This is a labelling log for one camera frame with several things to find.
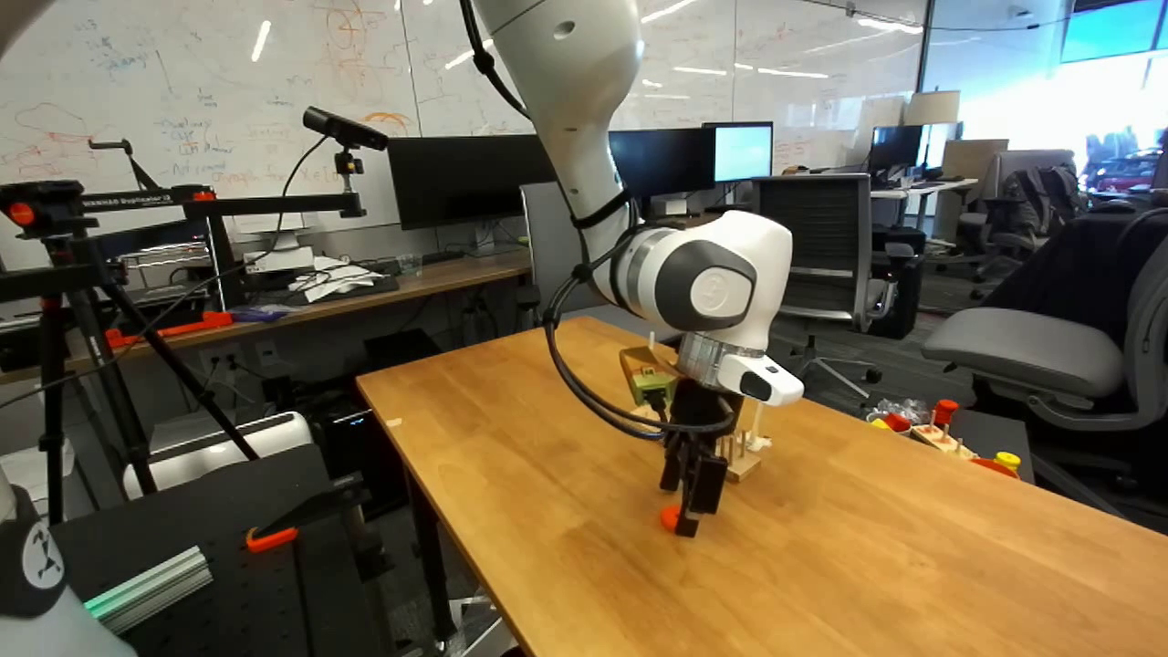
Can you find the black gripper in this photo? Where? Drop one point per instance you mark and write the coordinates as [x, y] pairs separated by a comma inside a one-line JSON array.
[[697, 420]]

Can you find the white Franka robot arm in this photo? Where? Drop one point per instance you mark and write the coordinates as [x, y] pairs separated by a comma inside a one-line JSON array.
[[572, 76]]

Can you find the small white peg stand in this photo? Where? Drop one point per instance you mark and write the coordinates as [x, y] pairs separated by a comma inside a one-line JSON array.
[[755, 425]]

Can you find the clear plastic bag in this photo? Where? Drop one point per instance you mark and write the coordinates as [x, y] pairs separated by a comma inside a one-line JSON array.
[[895, 407]]

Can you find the wooden toy board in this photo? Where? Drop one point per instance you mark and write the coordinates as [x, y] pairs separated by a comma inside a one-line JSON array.
[[943, 438]]

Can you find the red toy cylinder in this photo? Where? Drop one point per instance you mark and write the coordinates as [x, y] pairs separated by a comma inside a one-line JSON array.
[[946, 410]]

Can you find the black mesh office chair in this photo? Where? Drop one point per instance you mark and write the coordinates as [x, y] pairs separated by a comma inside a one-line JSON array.
[[835, 241]]

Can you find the grey padded office chair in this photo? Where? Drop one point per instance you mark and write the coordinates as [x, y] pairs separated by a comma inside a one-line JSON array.
[[543, 230]]

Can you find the yellow toy block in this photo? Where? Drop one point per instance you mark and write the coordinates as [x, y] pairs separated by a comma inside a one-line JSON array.
[[1010, 461]]

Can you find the colourful small toys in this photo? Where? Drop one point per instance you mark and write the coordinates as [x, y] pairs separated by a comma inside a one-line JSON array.
[[1010, 435]]

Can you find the black monitor dark screen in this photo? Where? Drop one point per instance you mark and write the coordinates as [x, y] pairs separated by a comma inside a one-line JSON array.
[[670, 157]]

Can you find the long wooden office desk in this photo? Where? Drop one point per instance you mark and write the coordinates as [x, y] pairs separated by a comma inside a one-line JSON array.
[[426, 284]]

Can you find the monitor with lit screen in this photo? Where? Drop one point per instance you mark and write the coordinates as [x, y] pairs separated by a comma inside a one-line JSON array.
[[743, 152]]

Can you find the grey office chair wide seat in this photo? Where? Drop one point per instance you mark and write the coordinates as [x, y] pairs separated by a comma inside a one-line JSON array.
[[1033, 349]]

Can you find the wide black monitor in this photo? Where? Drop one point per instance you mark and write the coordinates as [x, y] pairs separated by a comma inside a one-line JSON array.
[[460, 179]]

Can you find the white papers pile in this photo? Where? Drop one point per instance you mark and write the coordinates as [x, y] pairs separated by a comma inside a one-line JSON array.
[[331, 284]]

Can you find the black swivel chair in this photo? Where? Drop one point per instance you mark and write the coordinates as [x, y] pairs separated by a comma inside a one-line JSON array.
[[1028, 202]]

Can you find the beige lamp shade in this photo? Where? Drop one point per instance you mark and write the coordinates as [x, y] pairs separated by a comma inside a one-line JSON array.
[[932, 109]]

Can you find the black platform top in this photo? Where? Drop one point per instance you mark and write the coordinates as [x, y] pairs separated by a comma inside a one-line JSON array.
[[242, 598]]

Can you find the blue notebook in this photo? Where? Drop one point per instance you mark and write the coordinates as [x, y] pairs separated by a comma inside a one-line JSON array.
[[261, 312]]

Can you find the white flat case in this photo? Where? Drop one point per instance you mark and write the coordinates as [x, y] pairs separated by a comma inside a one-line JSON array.
[[220, 447]]

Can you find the red flat bar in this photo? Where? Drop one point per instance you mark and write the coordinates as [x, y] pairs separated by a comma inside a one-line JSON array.
[[169, 329]]

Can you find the silver aluminium bar green edge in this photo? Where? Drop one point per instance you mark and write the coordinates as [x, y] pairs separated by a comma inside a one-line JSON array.
[[147, 585]]

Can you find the black tripod with boom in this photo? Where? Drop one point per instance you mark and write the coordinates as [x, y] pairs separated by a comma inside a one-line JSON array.
[[51, 352]]

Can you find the black round cap white logo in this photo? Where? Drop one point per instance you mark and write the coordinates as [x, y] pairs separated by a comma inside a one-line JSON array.
[[27, 561]]

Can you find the gold wrist camera bar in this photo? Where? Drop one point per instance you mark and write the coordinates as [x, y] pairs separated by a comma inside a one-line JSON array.
[[645, 373]]

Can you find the black bar camera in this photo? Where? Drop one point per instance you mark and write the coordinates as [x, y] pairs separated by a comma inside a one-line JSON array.
[[343, 127]]

